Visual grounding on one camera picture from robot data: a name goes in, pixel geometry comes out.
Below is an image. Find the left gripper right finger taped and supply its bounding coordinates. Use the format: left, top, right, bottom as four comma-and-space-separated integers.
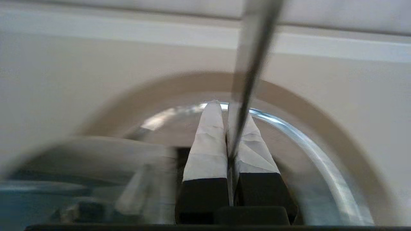
227, 103, 298, 224

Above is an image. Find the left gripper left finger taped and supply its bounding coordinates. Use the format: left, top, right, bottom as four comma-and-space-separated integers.
175, 100, 230, 224

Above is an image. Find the hinged steel lid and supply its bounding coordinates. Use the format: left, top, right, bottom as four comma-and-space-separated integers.
0, 102, 374, 225

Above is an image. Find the steel ladle handle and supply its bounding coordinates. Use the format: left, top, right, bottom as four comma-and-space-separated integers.
226, 0, 284, 170

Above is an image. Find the brown metal well ring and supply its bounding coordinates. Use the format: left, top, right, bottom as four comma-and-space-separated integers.
77, 71, 398, 225

